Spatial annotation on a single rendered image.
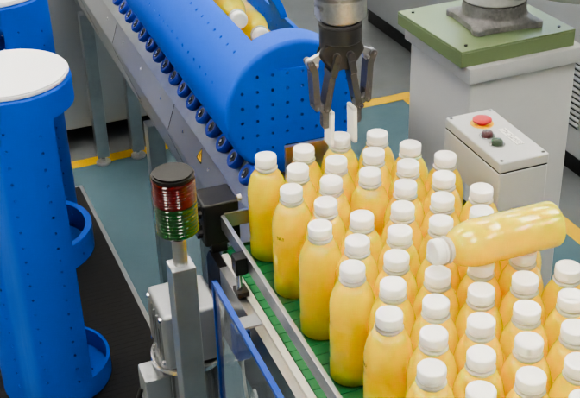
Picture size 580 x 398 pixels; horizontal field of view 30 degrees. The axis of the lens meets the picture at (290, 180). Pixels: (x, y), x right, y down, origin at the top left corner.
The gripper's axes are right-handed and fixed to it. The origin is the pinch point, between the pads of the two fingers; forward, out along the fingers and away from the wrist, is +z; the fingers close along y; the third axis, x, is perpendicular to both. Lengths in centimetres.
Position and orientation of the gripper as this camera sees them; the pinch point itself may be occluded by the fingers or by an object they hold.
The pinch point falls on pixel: (340, 125)
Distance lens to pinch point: 193.0
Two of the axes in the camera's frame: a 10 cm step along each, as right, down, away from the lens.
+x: 3.7, 4.5, -8.1
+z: 0.3, 8.7, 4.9
